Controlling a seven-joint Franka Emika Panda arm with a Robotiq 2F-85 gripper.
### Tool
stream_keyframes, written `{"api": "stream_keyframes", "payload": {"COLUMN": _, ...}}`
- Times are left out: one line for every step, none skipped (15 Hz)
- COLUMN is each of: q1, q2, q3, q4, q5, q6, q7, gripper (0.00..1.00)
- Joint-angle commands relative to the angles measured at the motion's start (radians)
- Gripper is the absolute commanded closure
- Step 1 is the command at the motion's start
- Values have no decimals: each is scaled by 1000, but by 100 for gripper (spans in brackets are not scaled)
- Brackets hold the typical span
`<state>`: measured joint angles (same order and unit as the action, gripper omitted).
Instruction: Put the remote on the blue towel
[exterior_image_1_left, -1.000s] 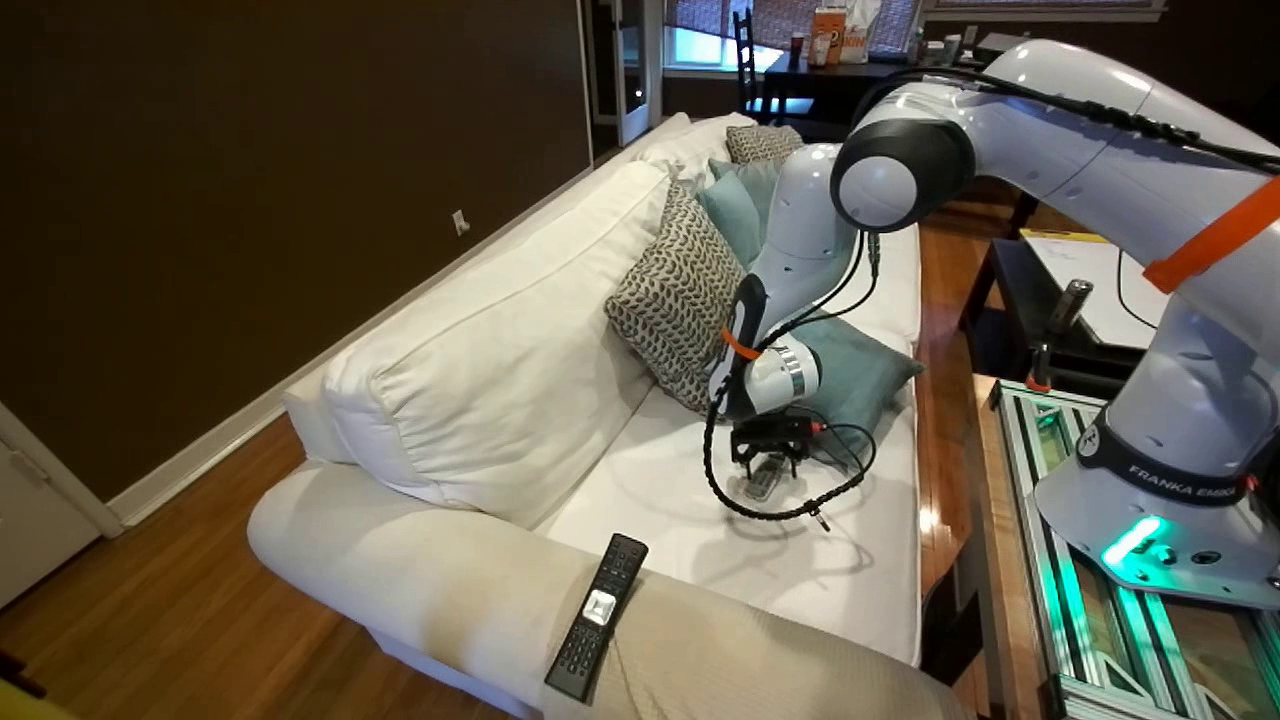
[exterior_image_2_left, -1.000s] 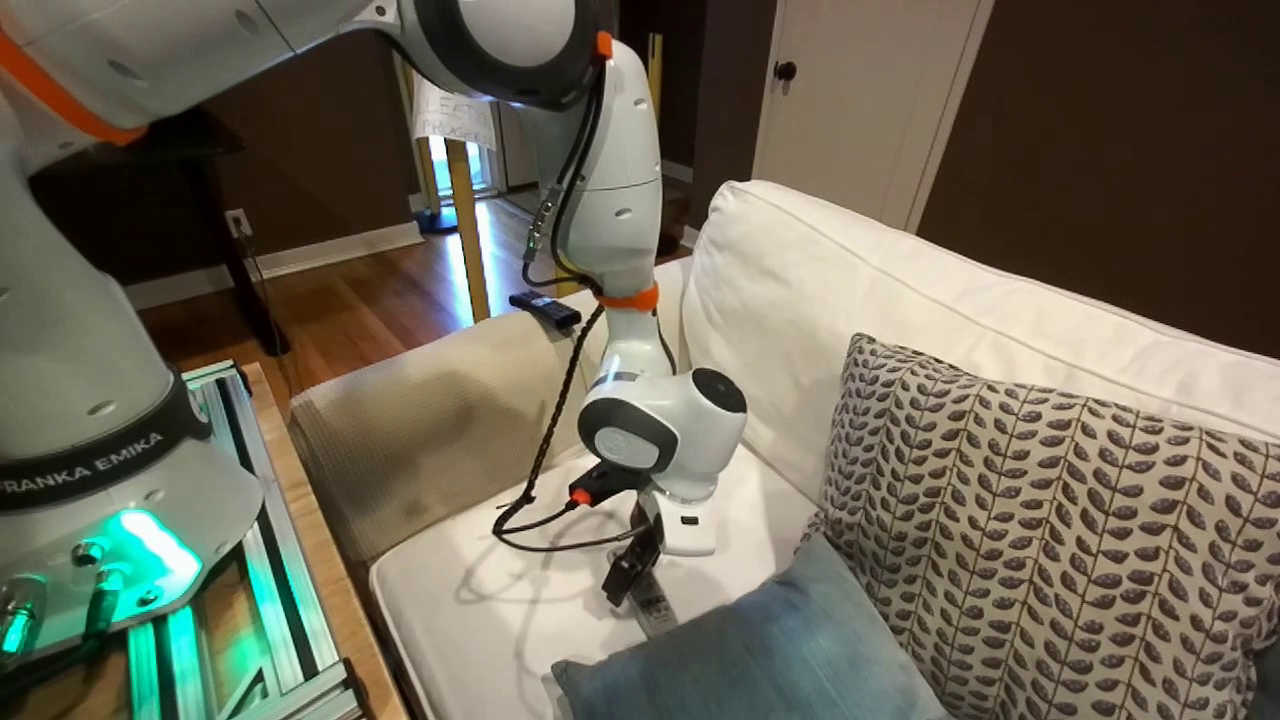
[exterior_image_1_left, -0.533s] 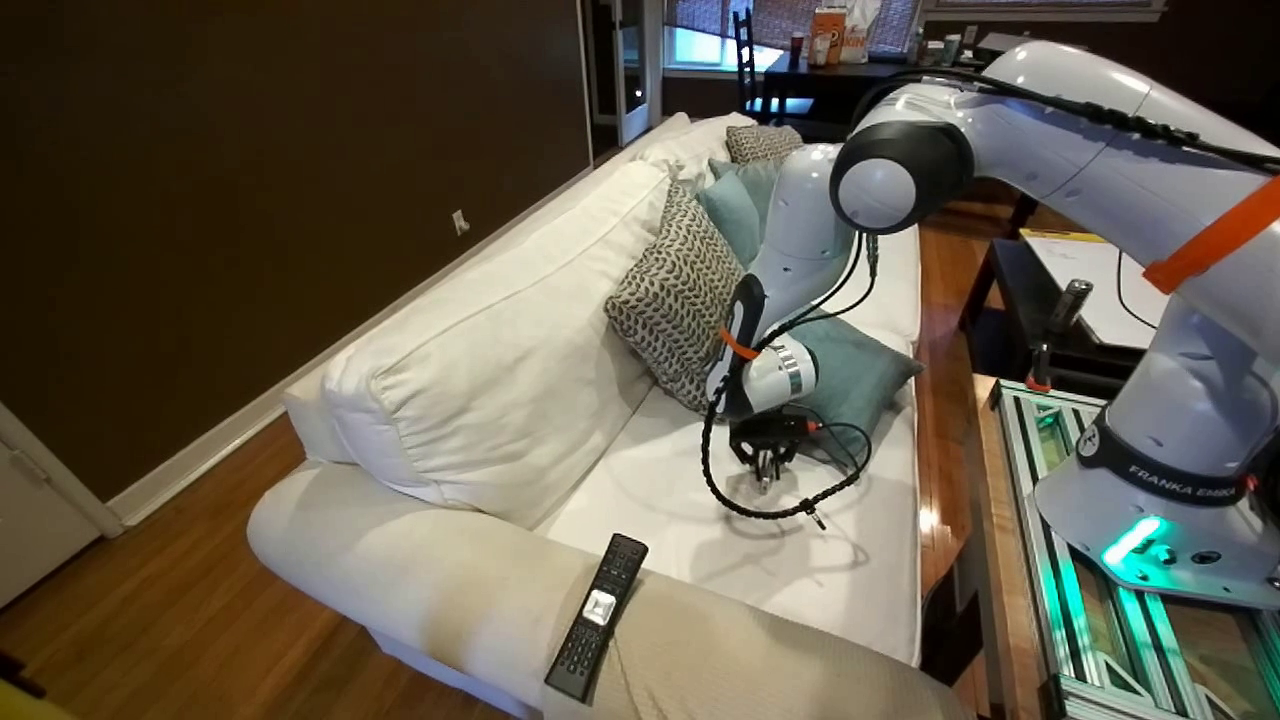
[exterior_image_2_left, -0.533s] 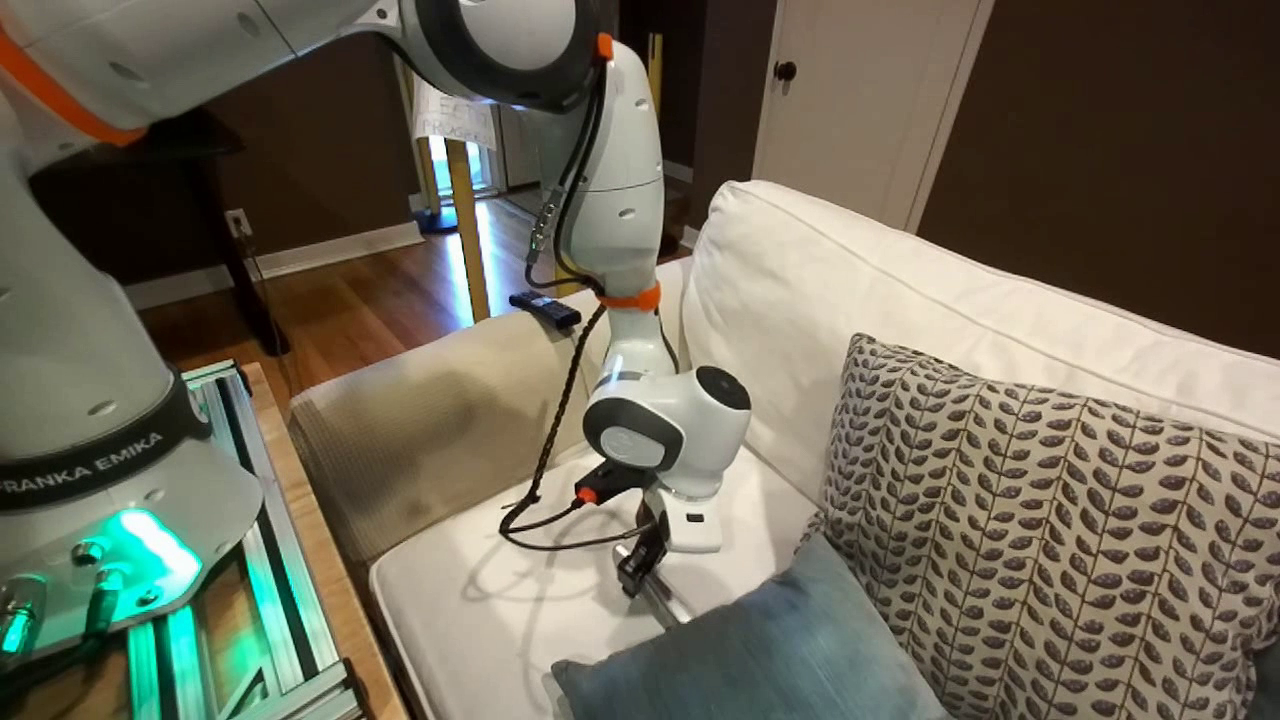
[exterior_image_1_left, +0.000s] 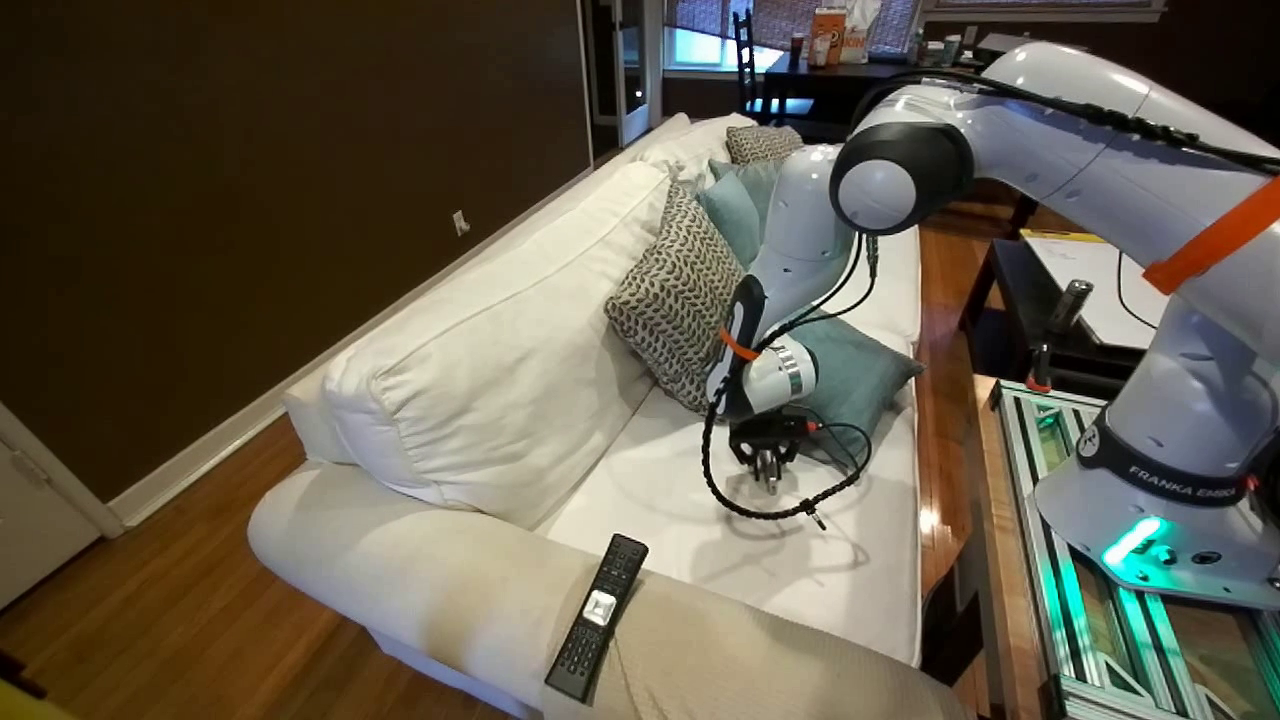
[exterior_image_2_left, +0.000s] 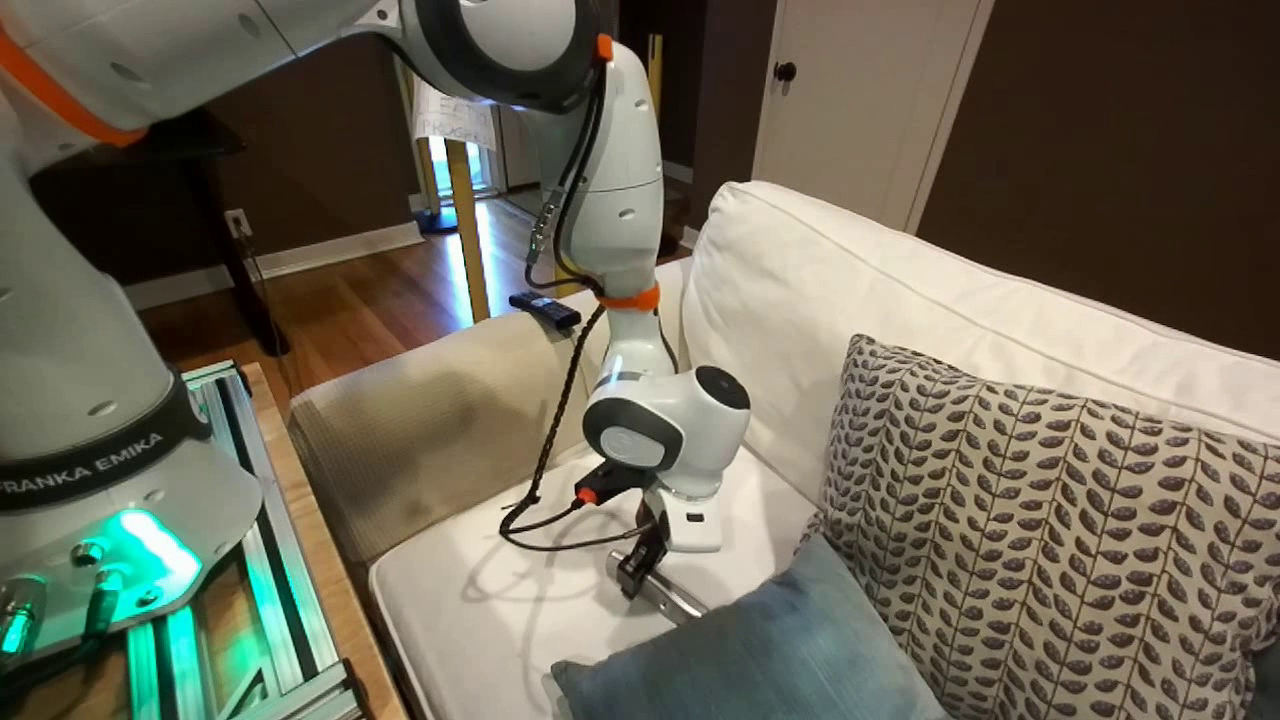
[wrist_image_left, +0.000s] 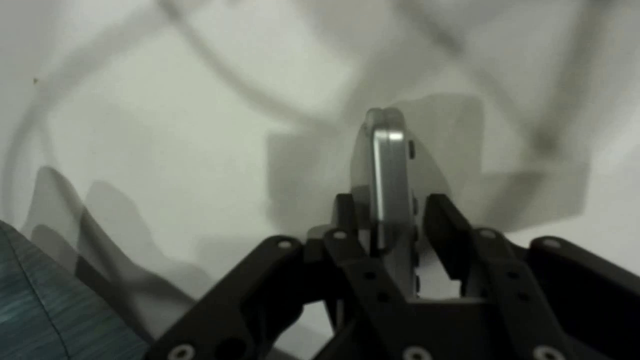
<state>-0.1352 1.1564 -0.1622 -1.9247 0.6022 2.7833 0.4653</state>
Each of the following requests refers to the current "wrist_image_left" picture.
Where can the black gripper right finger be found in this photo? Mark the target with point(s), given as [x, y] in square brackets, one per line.
[532, 286]

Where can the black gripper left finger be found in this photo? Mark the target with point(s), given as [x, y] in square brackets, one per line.
[266, 292]

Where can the silver white remote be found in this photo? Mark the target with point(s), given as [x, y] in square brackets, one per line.
[390, 187]

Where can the white sofa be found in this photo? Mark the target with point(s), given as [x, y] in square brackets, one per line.
[167, 133]

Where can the blue square pillow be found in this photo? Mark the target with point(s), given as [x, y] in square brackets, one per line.
[46, 307]

